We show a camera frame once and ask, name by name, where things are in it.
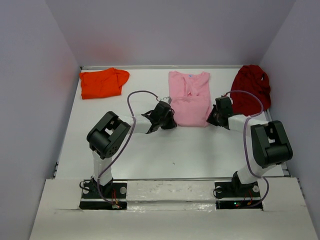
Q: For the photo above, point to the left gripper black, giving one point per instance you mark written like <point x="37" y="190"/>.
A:
<point x="171" y="124"/>

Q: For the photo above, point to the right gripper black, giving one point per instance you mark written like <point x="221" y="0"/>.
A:
<point x="210" y="118"/>

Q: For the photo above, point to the pink t shirt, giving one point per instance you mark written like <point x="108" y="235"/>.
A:
<point x="190" y="98"/>

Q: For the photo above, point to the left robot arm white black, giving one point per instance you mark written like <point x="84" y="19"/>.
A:
<point x="113" y="132"/>

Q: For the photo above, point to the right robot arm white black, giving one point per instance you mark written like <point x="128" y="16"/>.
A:
<point x="266" y="145"/>

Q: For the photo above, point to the dark red t shirt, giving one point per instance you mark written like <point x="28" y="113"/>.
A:
<point x="250" y="91"/>

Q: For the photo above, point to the orange t shirt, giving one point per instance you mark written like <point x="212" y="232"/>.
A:
<point x="103" y="84"/>

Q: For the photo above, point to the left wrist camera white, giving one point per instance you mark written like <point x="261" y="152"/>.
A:
<point x="166" y="99"/>

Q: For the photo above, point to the front table rail metal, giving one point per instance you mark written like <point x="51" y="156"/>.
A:
<point x="176" y="179"/>

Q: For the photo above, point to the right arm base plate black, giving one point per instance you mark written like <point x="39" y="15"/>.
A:
<point x="226" y="198"/>

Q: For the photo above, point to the back table rail white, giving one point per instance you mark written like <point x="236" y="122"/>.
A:
<point x="159" y="67"/>

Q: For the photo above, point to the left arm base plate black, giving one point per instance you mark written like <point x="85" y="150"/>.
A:
<point x="114" y="196"/>

